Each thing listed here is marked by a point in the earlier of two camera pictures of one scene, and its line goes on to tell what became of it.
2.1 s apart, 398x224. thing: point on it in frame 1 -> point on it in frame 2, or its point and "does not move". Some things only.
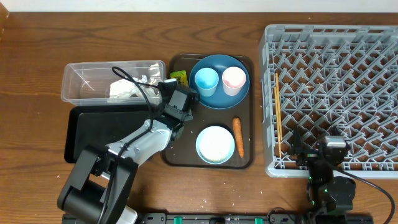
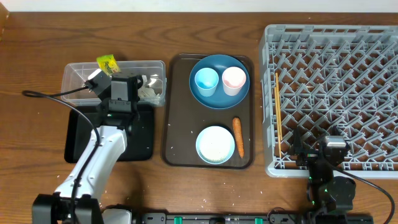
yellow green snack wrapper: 181,77 -> 108,63
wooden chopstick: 278,103 does not move
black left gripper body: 163,109 -> 137,102
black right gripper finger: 296,148 does not move
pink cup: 233,78 does not move
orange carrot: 237,127 does not move
